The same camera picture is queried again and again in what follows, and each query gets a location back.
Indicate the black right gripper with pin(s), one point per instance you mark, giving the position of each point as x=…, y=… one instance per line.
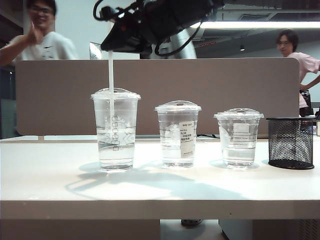
x=172, y=13

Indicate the white straw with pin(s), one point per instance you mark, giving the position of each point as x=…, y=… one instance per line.
x=110, y=72

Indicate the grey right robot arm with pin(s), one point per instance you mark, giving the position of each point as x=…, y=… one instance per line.
x=182, y=47

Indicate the large clear plastic cup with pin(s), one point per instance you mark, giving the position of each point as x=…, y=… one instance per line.
x=120, y=155

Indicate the medium clear cup with label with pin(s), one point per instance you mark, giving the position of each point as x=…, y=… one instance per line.
x=172, y=155

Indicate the small clear plastic cup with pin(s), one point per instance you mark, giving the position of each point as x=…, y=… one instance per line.
x=237, y=155

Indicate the red led ceiling sign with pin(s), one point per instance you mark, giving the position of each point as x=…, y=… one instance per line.
x=208, y=44

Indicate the person with glasses white t-shirt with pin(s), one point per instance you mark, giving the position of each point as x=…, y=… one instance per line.
x=50, y=47

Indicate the brown desk partition panel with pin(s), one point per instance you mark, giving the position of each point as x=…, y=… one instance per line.
x=62, y=100

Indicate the small black ceiling spotlight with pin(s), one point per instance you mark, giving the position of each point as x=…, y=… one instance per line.
x=242, y=48

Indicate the long ceiling light strip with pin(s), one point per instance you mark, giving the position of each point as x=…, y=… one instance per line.
x=250, y=24

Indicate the person in pink shirt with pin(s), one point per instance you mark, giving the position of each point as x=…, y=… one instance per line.
x=300, y=62

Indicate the black mesh pen holder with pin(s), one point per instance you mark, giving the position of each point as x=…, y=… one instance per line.
x=290, y=145

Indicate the beige cardboard box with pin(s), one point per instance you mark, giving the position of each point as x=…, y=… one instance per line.
x=318, y=128

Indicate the silver wall sign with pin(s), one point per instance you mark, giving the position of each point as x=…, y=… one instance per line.
x=94, y=52

